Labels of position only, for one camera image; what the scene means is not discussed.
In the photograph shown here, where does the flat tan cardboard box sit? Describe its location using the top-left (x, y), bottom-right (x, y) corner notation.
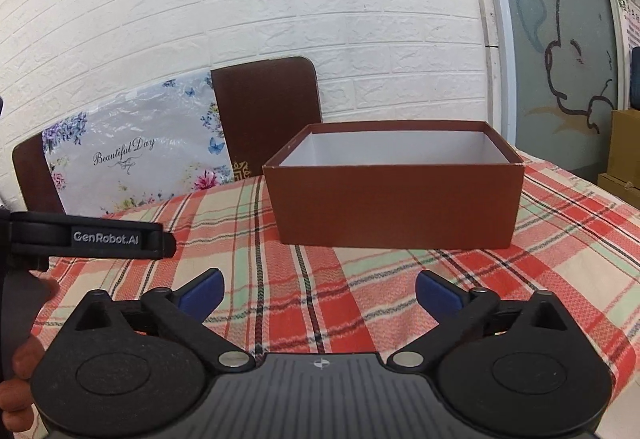
top-left (597, 173), bottom-right (640, 210)

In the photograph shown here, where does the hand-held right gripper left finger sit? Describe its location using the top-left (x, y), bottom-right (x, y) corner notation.
top-left (75, 268), bottom-right (254, 373)

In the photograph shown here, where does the red plaid tablecloth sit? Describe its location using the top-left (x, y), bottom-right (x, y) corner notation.
top-left (30, 148), bottom-right (640, 402)

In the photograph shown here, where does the floral plastic bag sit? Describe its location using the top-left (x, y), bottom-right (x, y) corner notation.
top-left (42, 71), bottom-right (236, 218)

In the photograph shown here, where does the brown box lid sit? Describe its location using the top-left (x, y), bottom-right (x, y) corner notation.
top-left (211, 56), bottom-right (324, 184)

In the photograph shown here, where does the person's left hand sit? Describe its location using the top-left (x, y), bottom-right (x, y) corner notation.
top-left (0, 275), bottom-right (59, 436)

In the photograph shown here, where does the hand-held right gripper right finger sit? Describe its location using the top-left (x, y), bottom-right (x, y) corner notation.
top-left (387, 269), bottom-right (568, 371)

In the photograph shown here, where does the glass door with cat drawing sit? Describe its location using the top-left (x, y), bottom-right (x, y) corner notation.
top-left (472, 0), bottom-right (632, 180)

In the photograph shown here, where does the brown cardboard box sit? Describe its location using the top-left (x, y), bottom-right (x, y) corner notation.
top-left (262, 120), bottom-right (526, 250)

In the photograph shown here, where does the large tan cardboard box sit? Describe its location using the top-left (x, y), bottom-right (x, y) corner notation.
top-left (610, 109), bottom-right (640, 180)

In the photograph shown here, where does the brown board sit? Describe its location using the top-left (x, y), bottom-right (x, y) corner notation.
top-left (12, 134), bottom-right (67, 216)

